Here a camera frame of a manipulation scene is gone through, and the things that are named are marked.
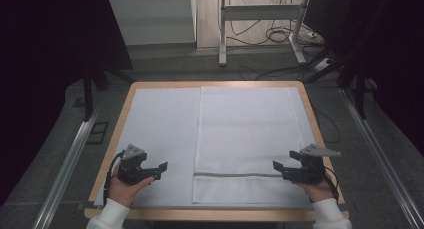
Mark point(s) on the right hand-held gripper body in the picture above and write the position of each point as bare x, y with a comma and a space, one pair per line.
311, 165

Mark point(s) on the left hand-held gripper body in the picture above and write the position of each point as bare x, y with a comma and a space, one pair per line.
132, 162

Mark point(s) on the white mesh laundry bag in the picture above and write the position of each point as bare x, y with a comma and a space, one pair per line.
246, 132

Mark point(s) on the person's right hand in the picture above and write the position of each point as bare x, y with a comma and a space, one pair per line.
316, 190

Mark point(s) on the person's left hand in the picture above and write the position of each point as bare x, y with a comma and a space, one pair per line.
124, 190

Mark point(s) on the wooden table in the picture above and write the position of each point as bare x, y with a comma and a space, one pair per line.
110, 149

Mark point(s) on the white table sheet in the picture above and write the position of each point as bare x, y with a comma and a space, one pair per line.
160, 129

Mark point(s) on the black floor plate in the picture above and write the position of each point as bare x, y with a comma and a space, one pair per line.
98, 132

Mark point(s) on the black metal stand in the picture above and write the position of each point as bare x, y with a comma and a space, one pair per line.
88, 95
359, 92

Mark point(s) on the white power strip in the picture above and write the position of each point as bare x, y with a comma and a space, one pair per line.
322, 64

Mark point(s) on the dark curtain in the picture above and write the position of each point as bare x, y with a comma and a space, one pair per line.
50, 55
400, 55

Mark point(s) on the white cabinet panel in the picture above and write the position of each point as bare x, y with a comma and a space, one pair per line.
153, 19

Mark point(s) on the aluminium floor rail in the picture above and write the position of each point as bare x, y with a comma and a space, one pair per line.
383, 155
66, 169

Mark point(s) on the white metal desk frame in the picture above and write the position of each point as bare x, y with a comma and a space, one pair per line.
260, 12

